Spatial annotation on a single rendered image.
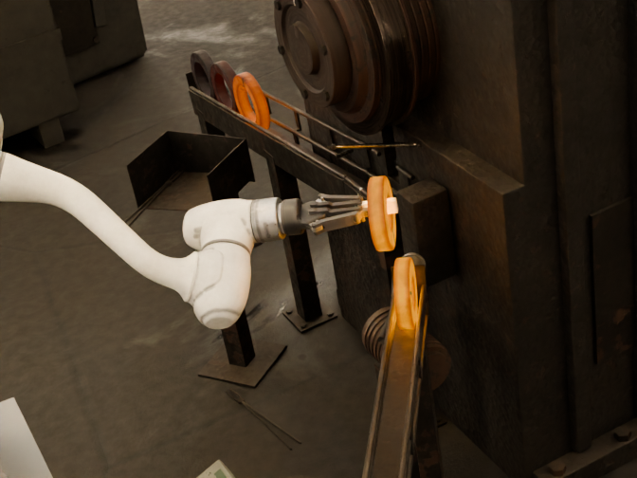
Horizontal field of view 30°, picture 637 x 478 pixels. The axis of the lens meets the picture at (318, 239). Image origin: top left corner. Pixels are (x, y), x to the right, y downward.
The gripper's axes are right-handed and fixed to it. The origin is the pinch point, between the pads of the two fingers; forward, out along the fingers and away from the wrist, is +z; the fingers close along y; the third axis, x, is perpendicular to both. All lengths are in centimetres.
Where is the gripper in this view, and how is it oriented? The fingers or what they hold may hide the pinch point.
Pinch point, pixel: (380, 207)
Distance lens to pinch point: 240.4
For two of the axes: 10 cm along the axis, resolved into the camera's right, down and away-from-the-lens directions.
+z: 9.7, -1.1, -2.1
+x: -2.0, -8.3, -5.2
